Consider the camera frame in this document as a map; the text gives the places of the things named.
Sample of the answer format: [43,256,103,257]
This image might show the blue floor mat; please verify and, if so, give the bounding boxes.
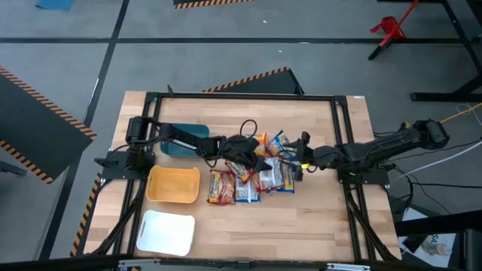
[35,0,75,11]

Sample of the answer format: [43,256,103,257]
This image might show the triangular hazard-striped black platform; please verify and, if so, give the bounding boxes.
[203,66,305,95]

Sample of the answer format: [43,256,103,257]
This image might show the white plastic bin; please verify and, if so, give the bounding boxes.
[136,209,197,257]

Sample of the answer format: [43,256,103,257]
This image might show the black metal table frame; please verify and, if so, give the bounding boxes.
[84,84,402,264]

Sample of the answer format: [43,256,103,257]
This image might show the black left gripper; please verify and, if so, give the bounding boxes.
[220,134,273,173]

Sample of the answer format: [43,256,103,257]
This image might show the red floor stand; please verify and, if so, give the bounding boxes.
[368,0,421,61]

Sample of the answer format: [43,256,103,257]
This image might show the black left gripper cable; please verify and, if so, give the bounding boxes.
[239,119,259,139]

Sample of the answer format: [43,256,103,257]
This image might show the black floor cable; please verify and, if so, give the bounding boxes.
[387,161,482,218]

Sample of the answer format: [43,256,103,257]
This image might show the white printed paper sheet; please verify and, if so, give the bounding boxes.
[398,206,457,269]

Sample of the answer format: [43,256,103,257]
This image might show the orange Maruchan noodle packet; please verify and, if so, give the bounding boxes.
[252,132,269,158]

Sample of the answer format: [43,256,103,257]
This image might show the black equipment stand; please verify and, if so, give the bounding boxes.
[393,209,482,271]

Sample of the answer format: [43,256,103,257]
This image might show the hazard-striped floor strip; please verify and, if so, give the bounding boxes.
[70,172,102,257]

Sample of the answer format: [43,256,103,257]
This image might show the yellow floor cable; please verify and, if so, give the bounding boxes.
[440,102,482,124]

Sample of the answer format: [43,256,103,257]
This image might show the teal plastic bin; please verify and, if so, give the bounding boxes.
[160,123,210,158]

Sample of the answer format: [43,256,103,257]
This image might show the small hazard-striped black platform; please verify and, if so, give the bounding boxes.
[172,0,257,10]

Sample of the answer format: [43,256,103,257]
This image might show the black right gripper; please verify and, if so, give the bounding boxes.
[292,130,342,182]

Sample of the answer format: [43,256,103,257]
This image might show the blue Maruchan noodle packet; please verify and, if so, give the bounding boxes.
[233,175,261,204]
[265,129,298,161]
[276,161,297,194]

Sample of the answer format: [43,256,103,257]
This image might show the yellow plastic bin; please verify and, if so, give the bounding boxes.
[145,164,201,205]

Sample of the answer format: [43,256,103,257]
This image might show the black metal desk leg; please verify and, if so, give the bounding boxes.
[410,0,482,102]

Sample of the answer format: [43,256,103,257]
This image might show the white floor cable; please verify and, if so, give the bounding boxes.
[391,141,482,181]

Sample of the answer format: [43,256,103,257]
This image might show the red Maruchan noodle packet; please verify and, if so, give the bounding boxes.
[224,160,254,184]
[206,169,236,206]
[252,157,285,193]

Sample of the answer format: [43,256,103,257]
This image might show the black rig crossbar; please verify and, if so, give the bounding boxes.
[0,254,482,271]

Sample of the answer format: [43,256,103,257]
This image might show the large hazard-striped black platform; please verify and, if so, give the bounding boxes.
[0,65,97,184]

